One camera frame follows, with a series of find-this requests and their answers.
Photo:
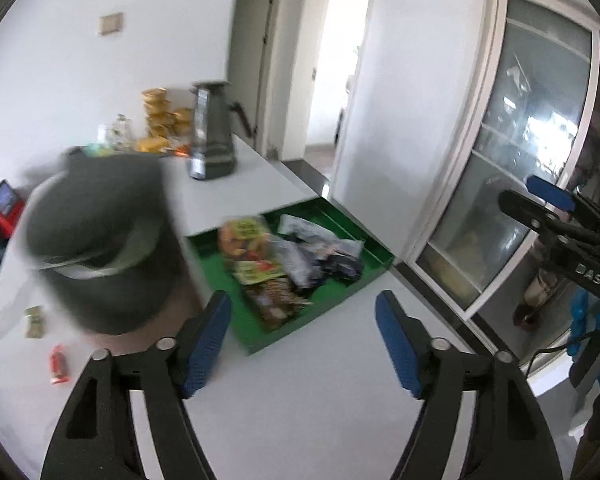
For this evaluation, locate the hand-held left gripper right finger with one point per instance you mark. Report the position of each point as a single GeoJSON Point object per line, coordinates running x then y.
{"type": "Point", "coordinates": [397, 345]}

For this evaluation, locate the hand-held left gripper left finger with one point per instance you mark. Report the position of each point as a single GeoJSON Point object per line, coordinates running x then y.
{"type": "Point", "coordinates": [207, 345]}

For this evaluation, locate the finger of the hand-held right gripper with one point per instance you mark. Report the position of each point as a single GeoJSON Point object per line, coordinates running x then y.
{"type": "Point", "coordinates": [522, 210]}
{"type": "Point", "coordinates": [550, 192]}

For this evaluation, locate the green tray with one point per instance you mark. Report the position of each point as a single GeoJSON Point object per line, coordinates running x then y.
{"type": "Point", "coordinates": [340, 295]}

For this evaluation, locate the yellow green snack packet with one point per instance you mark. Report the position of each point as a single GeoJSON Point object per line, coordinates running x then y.
{"type": "Point", "coordinates": [259, 271]}

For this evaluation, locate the dark blue snack packet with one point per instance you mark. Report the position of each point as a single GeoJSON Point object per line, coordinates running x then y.
{"type": "Point", "coordinates": [342, 267]}

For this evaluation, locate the clear bag of colourful candy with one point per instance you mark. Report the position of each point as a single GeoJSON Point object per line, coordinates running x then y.
{"type": "Point", "coordinates": [242, 237]}

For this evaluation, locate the silver snack packet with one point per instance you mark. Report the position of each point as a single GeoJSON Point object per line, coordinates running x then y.
{"type": "Point", "coordinates": [295, 262]}

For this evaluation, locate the clear silver packet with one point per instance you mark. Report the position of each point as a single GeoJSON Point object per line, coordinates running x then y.
{"type": "Point", "coordinates": [315, 232]}

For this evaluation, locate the person's right hand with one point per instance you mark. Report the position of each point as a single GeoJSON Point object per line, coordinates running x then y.
{"type": "Point", "coordinates": [578, 320]}

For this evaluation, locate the white canister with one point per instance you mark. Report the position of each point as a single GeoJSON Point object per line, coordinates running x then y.
{"type": "Point", "coordinates": [537, 292]}

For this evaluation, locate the brown patterned snack packet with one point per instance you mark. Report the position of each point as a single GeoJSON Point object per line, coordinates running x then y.
{"type": "Point", "coordinates": [277, 305]}

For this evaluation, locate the glass sliding door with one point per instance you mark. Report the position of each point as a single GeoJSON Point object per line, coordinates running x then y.
{"type": "Point", "coordinates": [520, 110]}

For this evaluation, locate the rose gold thermos jug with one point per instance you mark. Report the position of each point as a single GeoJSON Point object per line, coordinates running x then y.
{"type": "Point", "coordinates": [105, 240]}

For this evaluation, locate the red snack packet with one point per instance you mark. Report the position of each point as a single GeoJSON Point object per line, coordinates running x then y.
{"type": "Point", "coordinates": [59, 365]}

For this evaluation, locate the small olive packet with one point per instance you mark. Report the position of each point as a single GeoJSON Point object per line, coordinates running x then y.
{"type": "Point", "coordinates": [35, 322]}

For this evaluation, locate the orange object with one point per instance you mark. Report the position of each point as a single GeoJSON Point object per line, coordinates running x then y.
{"type": "Point", "coordinates": [181, 150]}

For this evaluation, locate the yellow bag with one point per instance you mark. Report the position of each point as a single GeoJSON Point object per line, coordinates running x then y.
{"type": "Point", "coordinates": [151, 145]}

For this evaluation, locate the dark electric kettle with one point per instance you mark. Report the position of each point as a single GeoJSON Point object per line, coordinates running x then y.
{"type": "Point", "coordinates": [215, 130]}

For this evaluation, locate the green wet wipes pack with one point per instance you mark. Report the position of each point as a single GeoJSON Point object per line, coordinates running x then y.
{"type": "Point", "coordinates": [99, 150]}

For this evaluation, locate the glass jar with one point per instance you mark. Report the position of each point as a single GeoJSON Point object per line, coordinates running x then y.
{"type": "Point", "coordinates": [121, 132]}

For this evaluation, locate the stack of yellow containers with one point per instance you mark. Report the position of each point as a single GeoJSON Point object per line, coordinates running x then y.
{"type": "Point", "coordinates": [162, 112]}

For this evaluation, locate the red tablet stand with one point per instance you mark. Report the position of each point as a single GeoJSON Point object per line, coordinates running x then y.
{"type": "Point", "coordinates": [5, 205]}

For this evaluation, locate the grey door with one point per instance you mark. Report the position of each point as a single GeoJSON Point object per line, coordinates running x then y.
{"type": "Point", "coordinates": [247, 60]}

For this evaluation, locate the white door frame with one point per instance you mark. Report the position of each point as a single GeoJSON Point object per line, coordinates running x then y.
{"type": "Point", "coordinates": [312, 60]}

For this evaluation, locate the wall switch plate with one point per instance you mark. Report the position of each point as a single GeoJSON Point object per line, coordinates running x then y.
{"type": "Point", "coordinates": [111, 23]}

